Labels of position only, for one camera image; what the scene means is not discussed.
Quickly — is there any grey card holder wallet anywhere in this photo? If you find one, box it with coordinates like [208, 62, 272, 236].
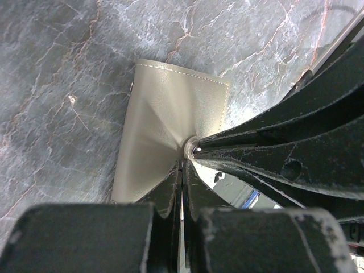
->
[111, 59, 230, 203]

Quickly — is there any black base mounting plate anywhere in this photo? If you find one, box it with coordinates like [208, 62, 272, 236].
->
[213, 172, 281, 209]

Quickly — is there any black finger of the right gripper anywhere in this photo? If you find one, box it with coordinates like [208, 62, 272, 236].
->
[199, 38, 363, 148]
[195, 119, 363, 210]

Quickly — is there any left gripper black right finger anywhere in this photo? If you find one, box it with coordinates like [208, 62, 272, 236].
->
[182, 160, 232, 272]

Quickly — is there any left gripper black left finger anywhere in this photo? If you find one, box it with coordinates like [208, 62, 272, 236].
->
[138, 160, 182, 272]

